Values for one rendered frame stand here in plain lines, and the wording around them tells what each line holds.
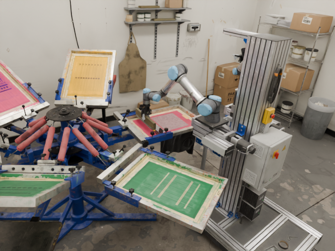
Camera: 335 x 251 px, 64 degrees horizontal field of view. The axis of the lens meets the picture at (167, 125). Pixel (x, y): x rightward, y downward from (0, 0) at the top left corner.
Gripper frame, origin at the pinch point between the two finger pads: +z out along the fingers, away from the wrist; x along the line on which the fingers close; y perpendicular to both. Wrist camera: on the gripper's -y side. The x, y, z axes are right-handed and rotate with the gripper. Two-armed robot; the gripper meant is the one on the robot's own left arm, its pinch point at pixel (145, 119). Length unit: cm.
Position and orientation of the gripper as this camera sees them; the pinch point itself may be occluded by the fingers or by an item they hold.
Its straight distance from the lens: 288.9
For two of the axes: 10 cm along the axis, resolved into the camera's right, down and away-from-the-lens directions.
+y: 5.3, 4.3, -7.3
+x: 8.5, -2.2, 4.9
